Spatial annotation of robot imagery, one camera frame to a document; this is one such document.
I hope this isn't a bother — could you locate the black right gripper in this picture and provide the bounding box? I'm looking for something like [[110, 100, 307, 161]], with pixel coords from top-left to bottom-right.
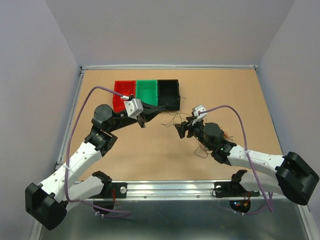
[[174, 115, 213, 151]]

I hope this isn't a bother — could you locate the dark thin wire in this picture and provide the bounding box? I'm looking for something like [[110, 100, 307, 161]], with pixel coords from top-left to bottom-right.
[[161, 96, 193, 127]]

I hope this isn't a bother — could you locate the orange brown wire bundle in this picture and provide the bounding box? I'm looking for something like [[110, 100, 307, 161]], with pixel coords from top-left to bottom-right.
[[193, 124, 237, 158]]

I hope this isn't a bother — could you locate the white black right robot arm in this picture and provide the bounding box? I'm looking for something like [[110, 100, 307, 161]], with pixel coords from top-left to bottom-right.
[[175, 121, 320, 206]]

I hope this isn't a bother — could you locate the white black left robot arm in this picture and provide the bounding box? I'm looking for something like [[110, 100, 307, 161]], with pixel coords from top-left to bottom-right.
[[25, 98, 165, 230]]

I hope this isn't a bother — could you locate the green plastic bin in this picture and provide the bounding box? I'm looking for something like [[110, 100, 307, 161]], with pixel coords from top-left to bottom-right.
[[135, 79, 158, 106]]

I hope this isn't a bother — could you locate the black plastic bin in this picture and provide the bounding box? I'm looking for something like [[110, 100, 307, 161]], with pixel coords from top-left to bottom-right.
[[157, 79, 181, 112]]

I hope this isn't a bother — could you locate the red plastic bin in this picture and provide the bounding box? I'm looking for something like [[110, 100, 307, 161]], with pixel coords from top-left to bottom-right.
[[112, 79, 137, 113]]

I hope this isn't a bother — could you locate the grey white left wrist camera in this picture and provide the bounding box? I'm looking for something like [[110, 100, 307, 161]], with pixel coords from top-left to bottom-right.
[[124, 98, 144, 120]]

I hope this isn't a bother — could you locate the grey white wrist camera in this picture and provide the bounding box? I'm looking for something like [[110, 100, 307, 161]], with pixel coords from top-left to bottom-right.
[[191, 104, 208, 126], [124, 98, 144, 120]]

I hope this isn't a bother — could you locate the grey white right wrist camera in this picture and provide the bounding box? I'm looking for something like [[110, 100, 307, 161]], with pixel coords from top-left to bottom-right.
[[191, 104, 208, 126]]

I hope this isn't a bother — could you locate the aluminium front mounting rail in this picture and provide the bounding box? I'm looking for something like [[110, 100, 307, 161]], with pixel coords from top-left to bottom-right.
[[41, 177, 308, 201]]

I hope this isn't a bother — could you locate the aluminium table edge frame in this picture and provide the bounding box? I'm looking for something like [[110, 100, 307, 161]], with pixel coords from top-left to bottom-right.
[[70, 65, 263, 181]]

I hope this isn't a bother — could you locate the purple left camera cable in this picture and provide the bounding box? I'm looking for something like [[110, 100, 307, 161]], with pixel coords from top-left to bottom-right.
[[64, 85, 131, 219]]

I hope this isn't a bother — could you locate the purple camera cable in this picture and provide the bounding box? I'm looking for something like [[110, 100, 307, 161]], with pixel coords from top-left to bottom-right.
[[199, 104, 275, 216], [64, 85, 131, 219]]

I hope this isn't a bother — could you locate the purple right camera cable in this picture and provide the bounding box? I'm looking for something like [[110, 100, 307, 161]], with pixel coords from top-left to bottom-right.
[[199, 104, 275, 216]]

